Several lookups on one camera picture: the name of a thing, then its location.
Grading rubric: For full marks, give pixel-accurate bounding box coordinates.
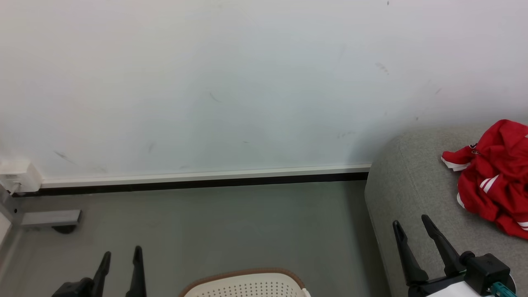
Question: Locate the red white garment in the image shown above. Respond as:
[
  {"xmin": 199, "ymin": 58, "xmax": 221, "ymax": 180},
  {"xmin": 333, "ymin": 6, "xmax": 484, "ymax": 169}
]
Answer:
[{"xmin": 440, "ymin": 119, "xmax": 528, "ymax": 241}]

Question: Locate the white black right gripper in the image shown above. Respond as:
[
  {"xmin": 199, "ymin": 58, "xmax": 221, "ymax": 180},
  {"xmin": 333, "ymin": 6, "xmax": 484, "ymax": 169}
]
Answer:
[{"xmin": 392, "ymin": 214, "xmax": 495, "ymax": 297}]

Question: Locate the grey metal frame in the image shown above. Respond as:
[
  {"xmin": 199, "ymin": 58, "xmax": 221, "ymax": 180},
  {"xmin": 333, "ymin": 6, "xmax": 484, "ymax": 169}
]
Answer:
[{"xmin": 0, "ymin": 184, "xmax": 82, "ymax": 249}]

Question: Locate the white perforated laundry basket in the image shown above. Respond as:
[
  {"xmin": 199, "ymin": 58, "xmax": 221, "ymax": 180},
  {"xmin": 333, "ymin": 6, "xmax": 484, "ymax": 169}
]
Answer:
[{"xmin": 178, "ymin": 268, "xmax": 312, "ymax": 297}]

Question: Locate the teal right cable connector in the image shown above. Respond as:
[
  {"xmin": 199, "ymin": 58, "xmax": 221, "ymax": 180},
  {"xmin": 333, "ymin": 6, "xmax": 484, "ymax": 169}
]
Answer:
[{"xmin": 490, "ymin": 281, "xmax": 514, "ymax": 297}]

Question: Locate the grey fabric sofa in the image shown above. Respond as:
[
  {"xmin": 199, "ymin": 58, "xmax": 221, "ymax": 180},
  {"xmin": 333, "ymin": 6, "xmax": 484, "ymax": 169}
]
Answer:
[{"xmin": 364, "ymin": 125, "xmax": 528, "ymax": 297}]

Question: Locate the white wall power adapter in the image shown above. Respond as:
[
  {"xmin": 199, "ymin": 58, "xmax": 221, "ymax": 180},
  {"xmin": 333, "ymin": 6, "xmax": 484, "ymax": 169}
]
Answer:
[{"xmin": 0, "ymin": 158, "xmax": 43, "ymax": 195}]

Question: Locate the white black baseboard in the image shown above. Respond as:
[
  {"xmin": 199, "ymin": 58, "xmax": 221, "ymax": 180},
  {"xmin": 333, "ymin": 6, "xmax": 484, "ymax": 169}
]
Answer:
[{"xmin": 12, "ymin": 163, "xmax": 372, "ymax": 198}]

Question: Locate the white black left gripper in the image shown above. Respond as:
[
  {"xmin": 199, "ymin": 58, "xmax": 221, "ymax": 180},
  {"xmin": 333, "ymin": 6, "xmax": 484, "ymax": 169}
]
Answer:
[{"xmin": 51, "ymin": 245, "xmax": 147, "ymax": 297}]

